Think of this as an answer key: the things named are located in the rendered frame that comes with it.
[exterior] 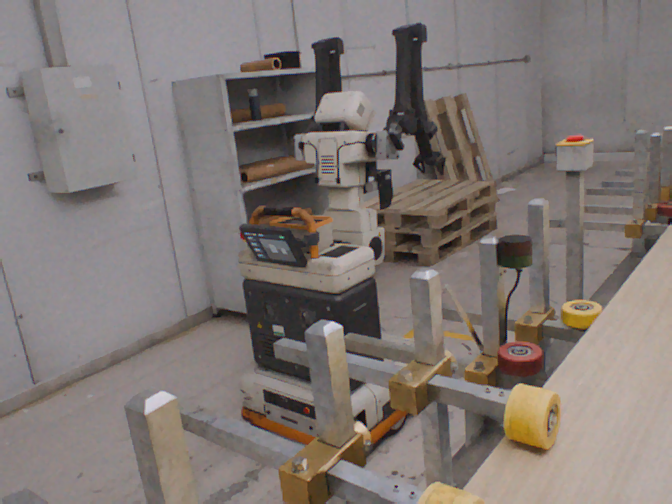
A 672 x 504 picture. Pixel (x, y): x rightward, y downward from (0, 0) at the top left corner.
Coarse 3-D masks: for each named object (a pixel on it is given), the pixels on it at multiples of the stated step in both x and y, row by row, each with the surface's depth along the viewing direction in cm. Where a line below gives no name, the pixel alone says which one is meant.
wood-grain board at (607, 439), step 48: (624, 288) 135; (624, 336) 112; (576, 384) 97; (624, 384) 96; (576, 432) 85; (624, 432) 83; (480, 480) 77; (528, 480) 76; (576, 480) 75; (624, 480) 74
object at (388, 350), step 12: (348, 336) 135; (360, 336) 135; (348, 348) 135; (360, 348) 133; (372, 348) 130; (384, 348) 128; (396, 348) 127; (408, 348) 126; (396, 360) 127; (408, 360) 125; (468, 360) 118; (504, 384) 112; (516, 384) 110; (528, 384) 109
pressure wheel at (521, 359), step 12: (504, 348) 111; (516, 348) 110; (528, 348) 110; (504, 360) 108; (516, 360) 106; (528, 360) 106; (540, 360) 107; (504, 372) 109; (516, 372) 107; (528, 372) 107
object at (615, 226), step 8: (552, 224) 226; (560, 224) 224; (584, 224) 218; (592, 224) 216; (600, 224) 215; (608, 224) 213; (616, 224) 211; (624, 224) 209; (648, 224) 206; (656, 224) 204; (664, 224) 203; (648, 232) 205; (656, 232) 204
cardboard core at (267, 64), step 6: (258, 60) 383; (264, 60) 378; (270, 60) 374; (276, 60) 378; (240, 66) 391; (246, 66) 387; (252, 66) 384; (258, 66) 381; (264, 66) 377; (270, 66) 375; (276, 66) 380
